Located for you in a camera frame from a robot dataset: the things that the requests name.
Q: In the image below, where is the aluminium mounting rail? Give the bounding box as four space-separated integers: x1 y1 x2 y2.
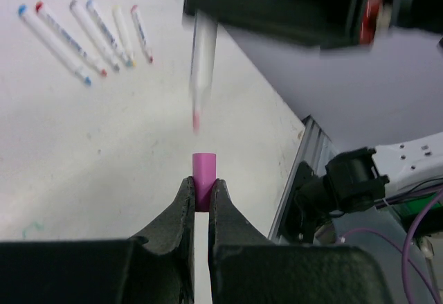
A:
269 116 337 244

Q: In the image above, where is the light blue pen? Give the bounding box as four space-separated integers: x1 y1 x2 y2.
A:
17 4 92 87

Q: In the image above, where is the pink cap pen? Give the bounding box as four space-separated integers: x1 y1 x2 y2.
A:
130 4 154 64

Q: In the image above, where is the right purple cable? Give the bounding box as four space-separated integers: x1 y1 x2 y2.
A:
332 186 443 304

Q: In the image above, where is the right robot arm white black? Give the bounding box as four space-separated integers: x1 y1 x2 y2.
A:
183 0 442 213

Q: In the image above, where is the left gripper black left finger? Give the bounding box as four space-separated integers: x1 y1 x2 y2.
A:
1 177 195 303

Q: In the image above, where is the grey pen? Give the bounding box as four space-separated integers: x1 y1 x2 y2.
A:
69 0 120 72

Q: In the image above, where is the red cap pen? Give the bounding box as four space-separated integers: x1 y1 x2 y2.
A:
35 1 107 78

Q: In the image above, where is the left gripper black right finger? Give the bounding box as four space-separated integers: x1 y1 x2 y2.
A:
208 179 393 303

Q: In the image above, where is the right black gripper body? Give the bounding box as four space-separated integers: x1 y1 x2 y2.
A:
183 0 442 49

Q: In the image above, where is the blue cap pen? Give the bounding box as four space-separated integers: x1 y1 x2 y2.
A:
86 0 133 67

